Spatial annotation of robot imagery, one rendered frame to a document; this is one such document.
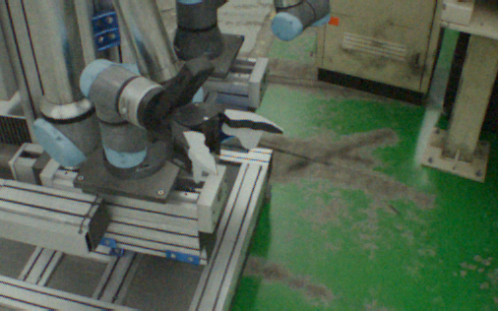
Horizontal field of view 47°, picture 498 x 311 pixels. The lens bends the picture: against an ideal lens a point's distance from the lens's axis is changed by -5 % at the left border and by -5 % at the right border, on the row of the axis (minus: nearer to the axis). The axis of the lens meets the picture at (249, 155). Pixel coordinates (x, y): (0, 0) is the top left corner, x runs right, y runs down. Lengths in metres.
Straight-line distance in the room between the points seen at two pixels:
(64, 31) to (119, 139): 0.21
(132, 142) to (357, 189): 1.43
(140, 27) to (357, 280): 1.27
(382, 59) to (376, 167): 0.55
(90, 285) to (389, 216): 1.12
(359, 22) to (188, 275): 1.43
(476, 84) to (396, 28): 0.51
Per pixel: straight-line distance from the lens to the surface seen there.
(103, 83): 0.98
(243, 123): 0.89
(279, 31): 1.49
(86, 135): 1.15
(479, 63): 2.29
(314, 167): 2.41
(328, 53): 2.80
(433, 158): 2.54
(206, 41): 1.67
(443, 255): 2.18
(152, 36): 1.07
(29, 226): 1.41
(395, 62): 2.73
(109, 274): 1.79
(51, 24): 1.04
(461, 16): 1.80
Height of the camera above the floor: 1.60
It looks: 41 degrees down
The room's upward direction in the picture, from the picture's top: straight up
